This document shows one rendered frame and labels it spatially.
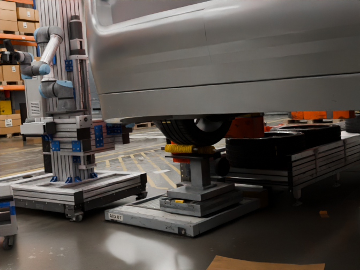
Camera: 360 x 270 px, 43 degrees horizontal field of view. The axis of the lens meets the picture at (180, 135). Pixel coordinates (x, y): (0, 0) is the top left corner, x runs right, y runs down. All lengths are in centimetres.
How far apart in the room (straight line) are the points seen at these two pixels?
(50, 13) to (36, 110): 80
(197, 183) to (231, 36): 170
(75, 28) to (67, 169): 114
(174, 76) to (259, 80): 39
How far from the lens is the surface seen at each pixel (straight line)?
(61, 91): 356
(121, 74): 211
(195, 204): 301
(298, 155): 353
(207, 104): 183
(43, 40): 366
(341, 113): 522
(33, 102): 403
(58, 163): 394
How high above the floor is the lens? 87
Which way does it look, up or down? 5 degrees down
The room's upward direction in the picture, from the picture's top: 4 degrees counter-clockwise
